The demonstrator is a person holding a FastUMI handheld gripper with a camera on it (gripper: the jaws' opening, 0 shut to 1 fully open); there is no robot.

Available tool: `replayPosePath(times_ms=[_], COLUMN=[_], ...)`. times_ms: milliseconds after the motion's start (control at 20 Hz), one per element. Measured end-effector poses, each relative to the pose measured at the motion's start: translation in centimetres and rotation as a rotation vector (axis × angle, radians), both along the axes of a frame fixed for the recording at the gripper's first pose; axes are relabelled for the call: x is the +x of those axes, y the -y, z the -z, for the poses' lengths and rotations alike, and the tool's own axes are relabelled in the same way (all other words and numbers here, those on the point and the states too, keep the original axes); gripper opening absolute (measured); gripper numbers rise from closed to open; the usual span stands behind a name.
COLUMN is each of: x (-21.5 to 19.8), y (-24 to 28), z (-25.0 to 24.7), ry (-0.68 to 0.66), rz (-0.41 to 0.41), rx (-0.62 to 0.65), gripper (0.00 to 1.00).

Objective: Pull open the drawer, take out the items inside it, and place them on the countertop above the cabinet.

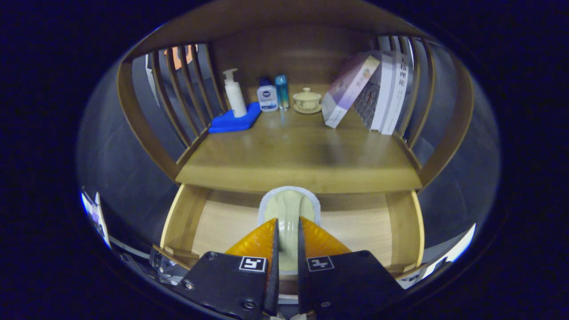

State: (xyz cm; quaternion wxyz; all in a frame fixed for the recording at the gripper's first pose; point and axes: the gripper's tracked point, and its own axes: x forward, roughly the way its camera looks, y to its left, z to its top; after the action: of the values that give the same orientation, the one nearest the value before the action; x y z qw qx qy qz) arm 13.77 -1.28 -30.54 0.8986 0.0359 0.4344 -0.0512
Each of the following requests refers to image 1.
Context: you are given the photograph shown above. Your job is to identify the white book black lettering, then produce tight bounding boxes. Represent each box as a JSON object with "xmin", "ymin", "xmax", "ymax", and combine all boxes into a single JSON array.
[{"xmin": 380, "ymin": 52, "xmax": 409, "ymax": 136}]

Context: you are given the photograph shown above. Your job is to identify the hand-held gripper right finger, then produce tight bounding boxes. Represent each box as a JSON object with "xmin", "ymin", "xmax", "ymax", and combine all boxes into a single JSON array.
[{"xmin": 297, "ymin": 216, "xmax": 405, "ymax": 317}]

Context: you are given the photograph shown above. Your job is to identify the wooden countertop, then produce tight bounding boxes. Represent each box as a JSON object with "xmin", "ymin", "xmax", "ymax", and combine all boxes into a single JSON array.
[{"xmin": 176, "ymin": 107, "xmax": 423, "ymax": 194}]

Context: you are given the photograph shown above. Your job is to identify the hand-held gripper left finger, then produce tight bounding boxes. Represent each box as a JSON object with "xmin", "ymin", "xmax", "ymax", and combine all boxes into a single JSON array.
[{"xmin": 178, "ymin": 217, "xmax": 280, "ymax": 318}]

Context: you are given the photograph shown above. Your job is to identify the white pump bottle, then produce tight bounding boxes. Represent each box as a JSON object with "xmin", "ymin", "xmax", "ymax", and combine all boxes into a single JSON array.
[{"xmin": 223, "ymin": 68, "xmax": 248, "ymax": 118}]

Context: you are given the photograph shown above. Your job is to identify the cream lidded teacup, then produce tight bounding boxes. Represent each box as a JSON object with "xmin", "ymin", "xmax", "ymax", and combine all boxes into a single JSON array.
[{"xmin": 293, "ymin": 87, "xmax": 322, "ymax": 115}]

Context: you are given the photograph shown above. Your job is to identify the teal slim bottle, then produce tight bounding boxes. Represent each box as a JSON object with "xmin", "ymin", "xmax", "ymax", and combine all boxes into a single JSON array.
[{"xmin": 274, "ymin": 74, "xmax": 290, "ymax": 111}]

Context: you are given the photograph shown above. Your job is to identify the patterned cover book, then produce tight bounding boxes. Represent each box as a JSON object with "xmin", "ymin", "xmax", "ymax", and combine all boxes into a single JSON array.
[{"xmin": 353, "ymin": 51, "xmax": 395, "ymax": 132}]

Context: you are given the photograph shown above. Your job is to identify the purple and white book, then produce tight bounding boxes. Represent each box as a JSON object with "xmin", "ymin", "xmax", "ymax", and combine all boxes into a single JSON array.
[{"xmin": 321, "ymin": 54, "xmax": 381, "ymax": 129}]

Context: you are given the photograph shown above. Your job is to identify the pale green scrub pad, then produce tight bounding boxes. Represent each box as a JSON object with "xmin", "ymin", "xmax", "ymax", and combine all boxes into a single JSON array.
[{"xmin": 258, "ymin": 186, "xmax": 321, "ymax": 272}]

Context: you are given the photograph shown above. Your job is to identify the blue folded cloth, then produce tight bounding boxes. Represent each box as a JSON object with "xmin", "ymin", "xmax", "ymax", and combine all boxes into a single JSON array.
[{"xmin": 208, "ymin": 101, "xmax": 262, "ymax": 134}]

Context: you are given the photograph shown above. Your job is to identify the wooden cabinet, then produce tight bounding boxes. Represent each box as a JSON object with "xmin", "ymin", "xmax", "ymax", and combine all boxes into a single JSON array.
[{"xmin": 116, "ymin": 0, "xmax": 475, "ymax": 196}]

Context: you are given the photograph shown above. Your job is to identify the white lotion bottle blue cap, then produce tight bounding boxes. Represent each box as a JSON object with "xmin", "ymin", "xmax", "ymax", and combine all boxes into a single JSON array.
[{"xmin": 257, "ymin": 77, "xmax": 279, "ymax": 112}]

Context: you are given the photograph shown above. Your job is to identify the wooden drawer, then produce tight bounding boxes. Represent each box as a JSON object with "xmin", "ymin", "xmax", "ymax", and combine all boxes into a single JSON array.
[{"xmin": 159, "ymin": 183, "xmax": 425, "ymax": 278}]

